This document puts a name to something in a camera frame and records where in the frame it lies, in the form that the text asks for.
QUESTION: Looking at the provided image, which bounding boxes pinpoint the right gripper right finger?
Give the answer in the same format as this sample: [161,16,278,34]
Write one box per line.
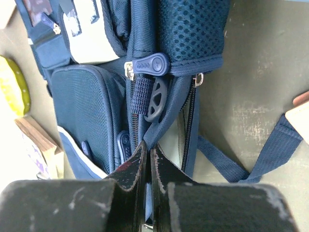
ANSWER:
[150,145,298,232]

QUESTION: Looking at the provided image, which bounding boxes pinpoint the green polka dot plate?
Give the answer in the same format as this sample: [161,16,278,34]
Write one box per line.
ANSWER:
[0,56,31,117]

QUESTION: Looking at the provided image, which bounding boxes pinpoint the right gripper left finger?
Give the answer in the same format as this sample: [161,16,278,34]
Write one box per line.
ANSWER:
[0,142,147,232]

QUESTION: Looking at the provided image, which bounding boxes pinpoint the navy blue student backpack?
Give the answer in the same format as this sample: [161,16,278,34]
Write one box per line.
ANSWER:
[14,0,304,227]

